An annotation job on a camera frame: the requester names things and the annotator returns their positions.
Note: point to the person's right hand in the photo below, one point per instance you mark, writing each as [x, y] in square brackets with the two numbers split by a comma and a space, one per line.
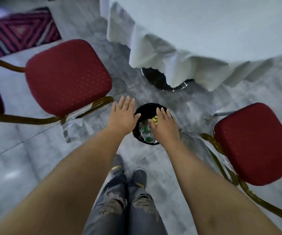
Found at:
[165, 128]

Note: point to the person's left hand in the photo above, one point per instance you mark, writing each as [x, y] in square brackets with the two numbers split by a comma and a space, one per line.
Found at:
[122, 118]

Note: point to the person's left little finger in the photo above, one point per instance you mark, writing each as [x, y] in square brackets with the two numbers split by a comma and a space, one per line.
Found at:
[114, 107]

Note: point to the person's left thumb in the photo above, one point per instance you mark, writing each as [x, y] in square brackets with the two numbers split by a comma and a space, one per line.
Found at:
[137, 116]

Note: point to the person's right thumb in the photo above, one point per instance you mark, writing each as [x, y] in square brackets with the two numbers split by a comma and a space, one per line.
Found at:
[151, 122]

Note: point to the person's left middle finger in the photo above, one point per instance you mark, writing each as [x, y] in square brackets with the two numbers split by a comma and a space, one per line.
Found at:
[127, 102]

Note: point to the person's left forearm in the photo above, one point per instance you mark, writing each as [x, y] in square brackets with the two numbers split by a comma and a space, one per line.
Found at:
[65, 185]

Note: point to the person's right forearm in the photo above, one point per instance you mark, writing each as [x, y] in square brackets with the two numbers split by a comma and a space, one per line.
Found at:
[212, 193]

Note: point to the yellow crumpled wrapper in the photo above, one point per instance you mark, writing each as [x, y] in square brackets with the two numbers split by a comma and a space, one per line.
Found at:
[155, 119]

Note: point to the black trash bin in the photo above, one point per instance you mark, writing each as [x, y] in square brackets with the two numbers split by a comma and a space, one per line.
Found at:
[144, 112]

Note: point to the clear plastic bottle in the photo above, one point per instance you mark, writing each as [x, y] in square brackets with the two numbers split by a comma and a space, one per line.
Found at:
[146, 133]

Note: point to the chrome round table base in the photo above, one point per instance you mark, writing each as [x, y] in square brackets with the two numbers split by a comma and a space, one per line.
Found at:
[155, 79]

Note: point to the person's left grey shoe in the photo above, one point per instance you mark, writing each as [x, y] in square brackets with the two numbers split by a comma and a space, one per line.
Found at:
[117, 163]

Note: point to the person's grey shoe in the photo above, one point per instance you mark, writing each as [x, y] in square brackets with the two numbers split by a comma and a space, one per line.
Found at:
[117, 163]
[139, 177]

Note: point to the person's right grey shoe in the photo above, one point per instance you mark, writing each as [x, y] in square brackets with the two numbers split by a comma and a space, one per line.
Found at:
[139, 177]

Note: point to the grey ripped jeans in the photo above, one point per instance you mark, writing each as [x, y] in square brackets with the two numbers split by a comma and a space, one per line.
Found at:
[138, 212]

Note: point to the white tablecloth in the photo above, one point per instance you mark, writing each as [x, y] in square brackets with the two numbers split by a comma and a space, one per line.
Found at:
[204, 29]

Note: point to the red striped rug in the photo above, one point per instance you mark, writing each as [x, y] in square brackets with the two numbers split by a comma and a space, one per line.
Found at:
[18, 31]

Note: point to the red cushioned gold-frame chair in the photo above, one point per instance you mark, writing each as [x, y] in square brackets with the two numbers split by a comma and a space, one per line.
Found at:
[256, 144]
[67, 75]

